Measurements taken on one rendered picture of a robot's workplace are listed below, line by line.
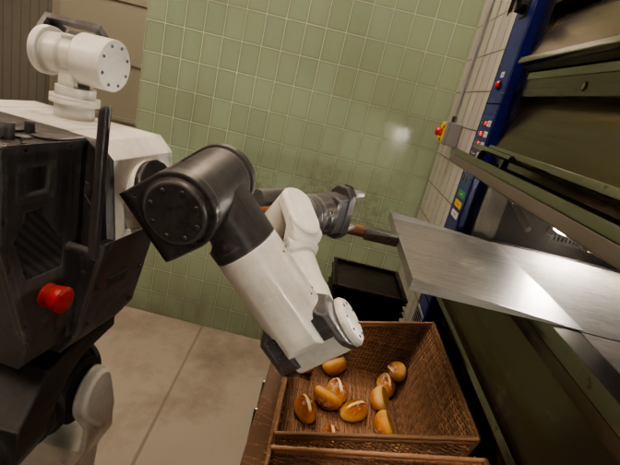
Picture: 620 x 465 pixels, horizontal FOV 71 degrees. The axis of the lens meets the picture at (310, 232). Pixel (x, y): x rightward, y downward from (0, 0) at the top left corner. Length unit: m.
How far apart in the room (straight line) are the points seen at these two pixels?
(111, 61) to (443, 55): 1.91
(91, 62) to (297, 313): 0.41
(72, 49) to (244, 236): 0.32
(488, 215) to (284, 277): 1.07
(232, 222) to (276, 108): 1.85
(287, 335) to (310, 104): 1.85
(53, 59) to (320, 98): 1.78
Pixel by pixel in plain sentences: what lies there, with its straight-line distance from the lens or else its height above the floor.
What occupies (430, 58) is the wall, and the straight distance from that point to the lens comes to 2.37.
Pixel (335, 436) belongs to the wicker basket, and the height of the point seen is 0.76.
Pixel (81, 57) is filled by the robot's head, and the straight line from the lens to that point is 0.65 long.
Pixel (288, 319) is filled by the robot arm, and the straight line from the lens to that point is 0.58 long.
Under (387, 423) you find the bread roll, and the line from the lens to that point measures 1.42.
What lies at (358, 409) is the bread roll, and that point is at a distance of 1.44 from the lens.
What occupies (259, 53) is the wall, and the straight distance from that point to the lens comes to 2.39.
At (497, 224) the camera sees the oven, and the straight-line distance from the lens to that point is 1.57.
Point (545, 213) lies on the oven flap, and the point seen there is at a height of 1.41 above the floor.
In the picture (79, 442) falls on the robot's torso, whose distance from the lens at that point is 0.92.
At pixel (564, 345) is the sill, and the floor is 1.17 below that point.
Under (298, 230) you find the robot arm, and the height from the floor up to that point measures 1.28.
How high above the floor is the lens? 1.51
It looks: 18 degrees down
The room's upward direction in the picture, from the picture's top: 14 degrees clockwise
